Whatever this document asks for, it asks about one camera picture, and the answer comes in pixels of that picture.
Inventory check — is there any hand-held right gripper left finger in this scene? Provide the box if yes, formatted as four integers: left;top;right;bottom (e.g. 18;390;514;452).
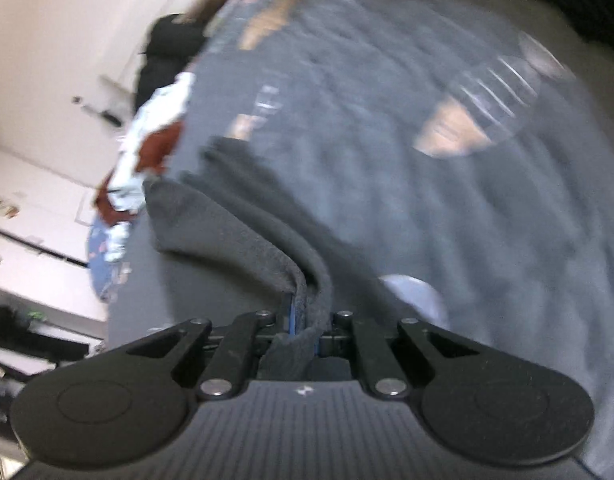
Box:
129;294;299;402

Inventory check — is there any black hair brush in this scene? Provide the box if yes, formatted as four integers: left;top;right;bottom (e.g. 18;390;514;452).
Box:
72;96;124;127

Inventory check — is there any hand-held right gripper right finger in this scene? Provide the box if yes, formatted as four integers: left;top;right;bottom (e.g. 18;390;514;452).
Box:
316;310;482;402

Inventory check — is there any white wardrobe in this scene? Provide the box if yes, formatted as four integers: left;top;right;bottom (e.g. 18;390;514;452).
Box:
0;146;110;353

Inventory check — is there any grey quilted printed bedspread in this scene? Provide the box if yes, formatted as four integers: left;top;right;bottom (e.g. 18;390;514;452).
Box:
106;0;614;480

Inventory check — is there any black clothes pile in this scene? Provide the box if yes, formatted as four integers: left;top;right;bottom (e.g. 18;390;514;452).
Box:
136;13;209;112

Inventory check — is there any blue patterned pillow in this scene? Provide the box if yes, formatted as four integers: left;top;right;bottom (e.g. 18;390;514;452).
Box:
86;215;134;304

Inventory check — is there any dark grey garment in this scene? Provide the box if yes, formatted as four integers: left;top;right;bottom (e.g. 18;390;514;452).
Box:
143;136;440;382

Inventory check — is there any light blue crumpled garment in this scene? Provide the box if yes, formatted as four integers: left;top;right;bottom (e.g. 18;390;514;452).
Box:
106;72;198;262

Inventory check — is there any rust brown garment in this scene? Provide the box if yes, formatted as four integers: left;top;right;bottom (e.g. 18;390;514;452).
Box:
94;121;184;227

